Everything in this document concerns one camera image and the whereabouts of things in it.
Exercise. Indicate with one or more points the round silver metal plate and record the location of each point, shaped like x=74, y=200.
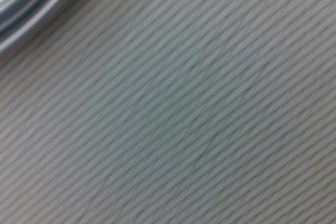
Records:
x=23, y=16

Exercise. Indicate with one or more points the beige woven placemat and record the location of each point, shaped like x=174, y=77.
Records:
x=168, y=112

